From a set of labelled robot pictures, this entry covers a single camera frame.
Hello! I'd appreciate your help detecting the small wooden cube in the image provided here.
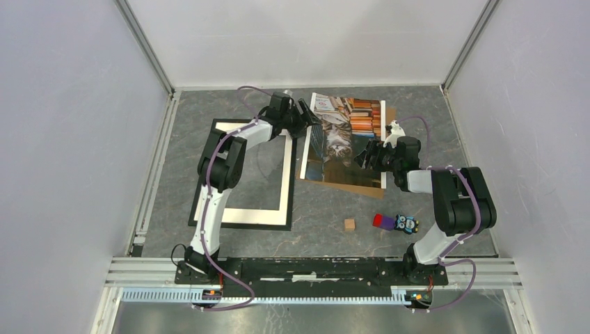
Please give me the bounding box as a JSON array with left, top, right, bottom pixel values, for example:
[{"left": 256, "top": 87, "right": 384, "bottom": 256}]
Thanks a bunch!
[{"left": 344, "top": 218, "right": 356, "bottom": 232}]

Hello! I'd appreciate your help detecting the white mat board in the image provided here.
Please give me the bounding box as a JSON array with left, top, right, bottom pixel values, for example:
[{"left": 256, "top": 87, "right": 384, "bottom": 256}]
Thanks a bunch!
[{"left": 193, "top": 121, "right": 295, "bottom": 227}]

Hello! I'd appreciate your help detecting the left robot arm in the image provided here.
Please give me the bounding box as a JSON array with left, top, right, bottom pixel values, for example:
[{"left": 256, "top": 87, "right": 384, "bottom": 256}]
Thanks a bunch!
[{"left": 184, "top": 92, "right": 320, "bottom": 284}]

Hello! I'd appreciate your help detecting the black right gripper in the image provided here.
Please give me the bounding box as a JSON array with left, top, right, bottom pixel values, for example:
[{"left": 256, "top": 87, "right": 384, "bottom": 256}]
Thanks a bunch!
[{"left": 353, "top": 139, "right": 400, "bottom": 173}]

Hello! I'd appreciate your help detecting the cat photo print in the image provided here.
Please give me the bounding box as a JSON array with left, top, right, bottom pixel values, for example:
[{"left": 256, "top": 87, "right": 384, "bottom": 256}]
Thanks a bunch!
[{"left": 299, "top": 93, "right": 386, "bottom": 189}]

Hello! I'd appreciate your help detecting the brown backing board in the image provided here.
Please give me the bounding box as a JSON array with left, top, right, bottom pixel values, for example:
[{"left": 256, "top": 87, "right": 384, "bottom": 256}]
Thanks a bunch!
[{"left": 298, "top": 106, "right": 396, "bottom": 199}]

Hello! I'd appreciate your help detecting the white cable duct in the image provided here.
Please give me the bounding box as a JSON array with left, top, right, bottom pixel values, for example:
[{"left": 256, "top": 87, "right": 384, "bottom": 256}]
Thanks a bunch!
[{"left": 121, "top": 287, "right": 410, "bottom": 306}]

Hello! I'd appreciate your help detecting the red purple toy brick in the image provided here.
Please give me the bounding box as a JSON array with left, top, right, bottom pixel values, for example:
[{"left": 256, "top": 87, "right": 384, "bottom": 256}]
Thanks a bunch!
[{"left": 372, "top": 214, "right": 396, "bottom": 231}]

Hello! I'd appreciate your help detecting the black picture frame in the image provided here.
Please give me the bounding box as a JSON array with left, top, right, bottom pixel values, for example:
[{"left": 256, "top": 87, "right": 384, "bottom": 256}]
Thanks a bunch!
[{"left": 188, "top": 118, "right": 301, "bottom": 232}]

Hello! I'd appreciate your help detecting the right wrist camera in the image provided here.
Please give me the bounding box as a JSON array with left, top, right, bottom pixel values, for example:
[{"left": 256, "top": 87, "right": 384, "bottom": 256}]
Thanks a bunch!
[{"left": 383, "top": 120, "right": 406, "bottom": 148}]

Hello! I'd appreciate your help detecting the aluminium frame rail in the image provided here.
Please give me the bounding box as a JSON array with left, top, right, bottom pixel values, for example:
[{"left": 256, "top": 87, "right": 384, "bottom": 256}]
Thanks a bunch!
[{"left": 114, "top": 0, "right": 175, "bottom": 96}]

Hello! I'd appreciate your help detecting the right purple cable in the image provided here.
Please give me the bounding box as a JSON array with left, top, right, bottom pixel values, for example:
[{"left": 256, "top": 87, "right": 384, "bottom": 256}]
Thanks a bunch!
[{"left": 396, "top": 115, "right": 483, "bottom": 315}]

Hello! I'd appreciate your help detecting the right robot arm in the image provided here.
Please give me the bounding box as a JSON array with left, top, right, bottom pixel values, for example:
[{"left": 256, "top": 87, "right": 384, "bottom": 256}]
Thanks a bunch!
[{"left": 354, "top": 136, "right": 497, "bottom": 284}]

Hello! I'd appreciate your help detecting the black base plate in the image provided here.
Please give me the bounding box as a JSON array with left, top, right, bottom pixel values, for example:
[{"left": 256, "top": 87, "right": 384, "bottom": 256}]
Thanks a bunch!
[{"left": 175, "top": 257, "right": 449, "bottom": 298}]

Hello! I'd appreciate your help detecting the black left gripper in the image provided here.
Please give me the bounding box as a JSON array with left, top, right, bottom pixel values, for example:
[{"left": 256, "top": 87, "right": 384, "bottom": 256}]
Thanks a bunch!
[{"left": 280, "top": 99, "right": 322, "bottom": 140}]

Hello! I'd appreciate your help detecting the blue owl toy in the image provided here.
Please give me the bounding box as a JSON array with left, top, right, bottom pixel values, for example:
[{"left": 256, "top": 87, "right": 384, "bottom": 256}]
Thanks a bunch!
[{"left": 394, "top": 214, "right": 420, "bottom": 234}]

